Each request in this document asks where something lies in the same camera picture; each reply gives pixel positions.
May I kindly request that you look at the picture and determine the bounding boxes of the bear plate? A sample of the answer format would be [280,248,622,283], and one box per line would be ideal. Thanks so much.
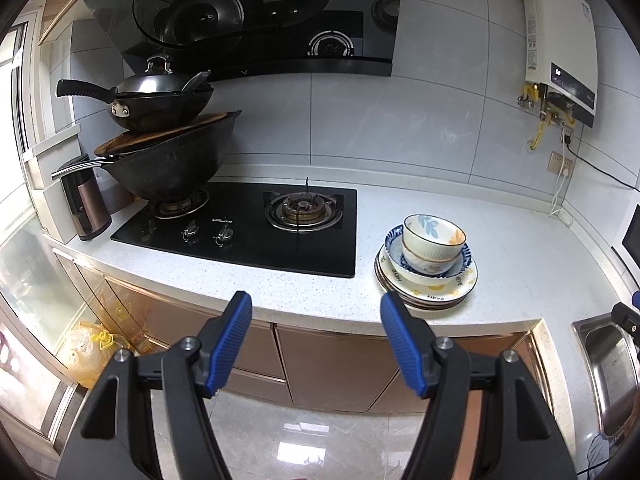
[378,247,478,302]
[374,259,478,310]

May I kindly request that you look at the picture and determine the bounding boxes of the small cream bowl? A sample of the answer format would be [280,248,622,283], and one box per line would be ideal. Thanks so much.
[402,247,463,276]

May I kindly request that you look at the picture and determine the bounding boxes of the white bowl with leaf pattern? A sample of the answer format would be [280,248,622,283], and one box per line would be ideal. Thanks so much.
[402,214,466,262]

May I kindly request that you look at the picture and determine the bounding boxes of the blue patterned bowl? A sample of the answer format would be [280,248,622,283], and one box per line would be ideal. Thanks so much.
[384,226,473,286]

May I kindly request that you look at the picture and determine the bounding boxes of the white plate with mandala centre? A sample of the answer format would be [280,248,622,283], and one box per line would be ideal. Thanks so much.
[374,264,463,311]

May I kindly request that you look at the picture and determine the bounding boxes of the steel sink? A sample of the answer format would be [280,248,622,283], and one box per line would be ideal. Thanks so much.
[572,314,639,439]

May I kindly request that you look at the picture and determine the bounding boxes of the microwave oven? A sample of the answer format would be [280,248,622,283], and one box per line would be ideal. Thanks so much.
[612,198,640,283]

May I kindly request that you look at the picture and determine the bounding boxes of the yellow plastic bag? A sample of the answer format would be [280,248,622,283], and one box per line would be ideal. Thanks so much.
[58,321,134,389]

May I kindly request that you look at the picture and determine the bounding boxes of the brown lower cabinets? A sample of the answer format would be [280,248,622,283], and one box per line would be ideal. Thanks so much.
[52,251,554,416]

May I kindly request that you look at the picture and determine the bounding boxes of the brown knife block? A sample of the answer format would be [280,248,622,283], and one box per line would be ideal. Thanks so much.
[60,169,112,240]

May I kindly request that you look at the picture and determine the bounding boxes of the white gas water heater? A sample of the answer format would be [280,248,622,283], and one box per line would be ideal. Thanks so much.
[524,0,598,127]

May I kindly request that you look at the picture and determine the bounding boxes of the large black wok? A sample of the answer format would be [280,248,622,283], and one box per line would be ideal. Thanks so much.
[51,110,241,203]

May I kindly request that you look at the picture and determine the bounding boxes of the black gas stove top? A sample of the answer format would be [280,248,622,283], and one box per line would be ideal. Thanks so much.
[111,182,357,278]

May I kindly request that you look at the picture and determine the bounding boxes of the wooden wok lid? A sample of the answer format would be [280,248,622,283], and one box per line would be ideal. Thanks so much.
[94,113,232,157]

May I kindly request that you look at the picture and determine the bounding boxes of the small black wok with lid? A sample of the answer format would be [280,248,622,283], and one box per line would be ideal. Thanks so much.
[56,54,214,133]

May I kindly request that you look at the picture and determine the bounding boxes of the black range hood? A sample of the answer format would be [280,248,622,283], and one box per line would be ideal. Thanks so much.
[84,0,400,81]

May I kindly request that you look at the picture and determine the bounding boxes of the white power cable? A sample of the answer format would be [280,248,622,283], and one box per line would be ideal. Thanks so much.
[549,142,574,226]

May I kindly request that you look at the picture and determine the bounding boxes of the wall power socket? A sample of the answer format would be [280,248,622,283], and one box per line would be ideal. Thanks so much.
[547,152,574,178]

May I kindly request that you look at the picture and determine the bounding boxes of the black power cable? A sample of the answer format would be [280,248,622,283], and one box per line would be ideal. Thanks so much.
[563,131,640,191]

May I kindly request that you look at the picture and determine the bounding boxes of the yellow gas hose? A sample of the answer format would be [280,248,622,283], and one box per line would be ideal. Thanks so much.
[529,114,549,150]

